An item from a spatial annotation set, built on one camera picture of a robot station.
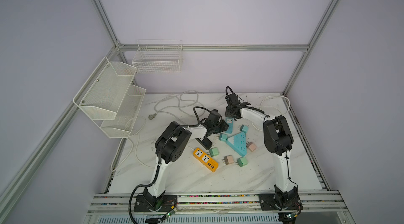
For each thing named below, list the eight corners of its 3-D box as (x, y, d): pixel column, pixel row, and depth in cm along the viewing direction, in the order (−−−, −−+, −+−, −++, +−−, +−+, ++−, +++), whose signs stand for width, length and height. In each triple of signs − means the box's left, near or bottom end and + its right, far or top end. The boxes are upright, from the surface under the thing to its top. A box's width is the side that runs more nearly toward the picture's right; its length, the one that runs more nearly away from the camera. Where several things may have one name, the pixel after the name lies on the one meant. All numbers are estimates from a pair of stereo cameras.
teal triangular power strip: (227, 156, 90) (228, 153, 88) (225, 135, 99) (226, 132, 97) (247, 156, 90) (249, 153, 88) (244, 135, 100) (245, 132, 97)
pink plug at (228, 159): (222, 164, 87) (222, 162, 86) (221, 156, 90) (221, 155, 89) (233, 164, 88) (234, 162, 86) (232, 156, 90) (233, 155, 89)
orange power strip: (191, 155, 91) (190, 153, 89) (197, 148, 94) (197, 146, 91) (213, 174, 85) (213, 172, 82) (219, 165, 87) (219, 163, 85)
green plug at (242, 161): (238, 168, 86) (239, 167, 84) (235, 160, 89) (235, 159, 87) (248, 164, 87) (248, 163, 86) (244, 157, 90) (244, 155, 88)
